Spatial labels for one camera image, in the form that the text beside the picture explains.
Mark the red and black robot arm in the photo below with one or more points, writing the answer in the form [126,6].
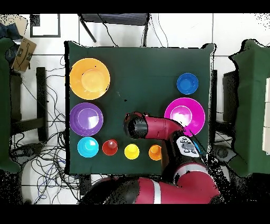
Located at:
[160,127]

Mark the black floor stand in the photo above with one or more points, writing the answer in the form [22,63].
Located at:
[41,101]

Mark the large pink bowl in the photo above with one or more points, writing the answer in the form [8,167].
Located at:
[189,107]

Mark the cardboard box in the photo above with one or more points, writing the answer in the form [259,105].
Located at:
[24,53]

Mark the orange cup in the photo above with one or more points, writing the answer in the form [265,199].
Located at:
[155,152]

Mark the small dark blue bowl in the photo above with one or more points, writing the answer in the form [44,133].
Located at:
[187,83]

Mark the black square frame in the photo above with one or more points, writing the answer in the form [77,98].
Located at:
[34,21]

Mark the yellow cup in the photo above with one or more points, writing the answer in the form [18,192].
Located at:
[131,151]

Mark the black stand foot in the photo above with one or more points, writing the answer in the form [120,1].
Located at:
[27,151]
[223,153]

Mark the red cup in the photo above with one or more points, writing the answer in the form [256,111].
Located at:
[109,147]

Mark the blue cloth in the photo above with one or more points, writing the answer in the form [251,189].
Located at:
[9,31]

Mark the black power strip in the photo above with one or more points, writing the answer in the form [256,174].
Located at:
[85,183]

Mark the green covered side table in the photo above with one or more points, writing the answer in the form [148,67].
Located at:
[4,105]
[251,105]

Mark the small cyan bowl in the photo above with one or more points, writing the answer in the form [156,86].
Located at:
[88,147]

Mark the large yellow bowl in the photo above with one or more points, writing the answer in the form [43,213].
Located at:
[89,80]

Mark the black box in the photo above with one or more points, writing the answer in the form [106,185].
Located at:
[230,95]

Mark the dark green tablecloth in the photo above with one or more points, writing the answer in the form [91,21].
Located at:
[137,74]

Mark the purple bowl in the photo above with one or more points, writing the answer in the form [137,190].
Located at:
[84,119]

